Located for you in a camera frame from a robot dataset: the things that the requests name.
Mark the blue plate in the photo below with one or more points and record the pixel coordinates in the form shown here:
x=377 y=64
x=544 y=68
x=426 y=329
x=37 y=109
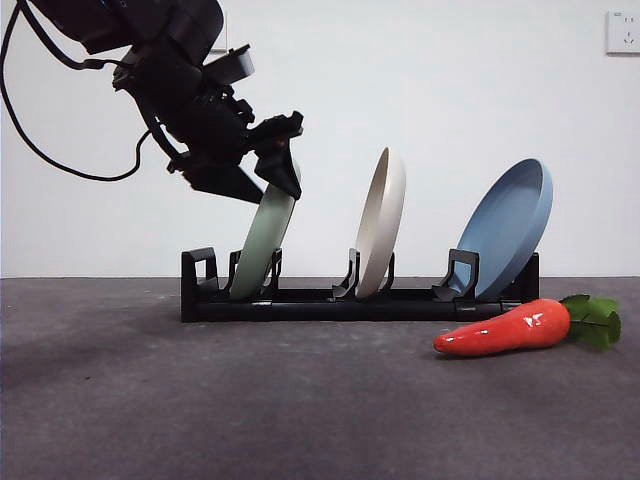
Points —
x=505 y=225

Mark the black plate rack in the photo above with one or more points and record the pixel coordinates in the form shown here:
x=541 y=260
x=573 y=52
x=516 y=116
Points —
x=350 y=310

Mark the orange toy carrot green leaves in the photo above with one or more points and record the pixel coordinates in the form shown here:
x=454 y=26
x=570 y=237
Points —
x=500 y=330

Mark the white wall socket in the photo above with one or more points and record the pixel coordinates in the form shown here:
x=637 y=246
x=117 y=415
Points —
x=220 y=50
x=624 y=32

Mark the green plate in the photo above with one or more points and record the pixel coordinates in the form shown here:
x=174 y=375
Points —
x=260 y=240

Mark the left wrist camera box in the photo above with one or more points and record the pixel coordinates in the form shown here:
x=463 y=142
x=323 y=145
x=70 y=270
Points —
x=235 y=65

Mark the cream plate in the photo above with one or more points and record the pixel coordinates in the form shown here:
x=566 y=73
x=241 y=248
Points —
x=385 y=225

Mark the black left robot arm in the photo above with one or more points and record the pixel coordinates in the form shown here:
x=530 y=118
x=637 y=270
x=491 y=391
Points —
x=150 y=20

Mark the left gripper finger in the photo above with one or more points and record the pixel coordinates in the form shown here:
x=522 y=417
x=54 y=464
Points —
x=225 y=182
x=282 y=170

